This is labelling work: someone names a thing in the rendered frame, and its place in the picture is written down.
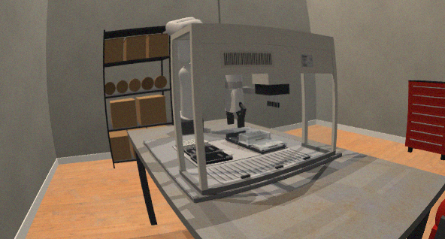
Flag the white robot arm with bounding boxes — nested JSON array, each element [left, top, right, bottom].
[[165, 17, 202, 36]]

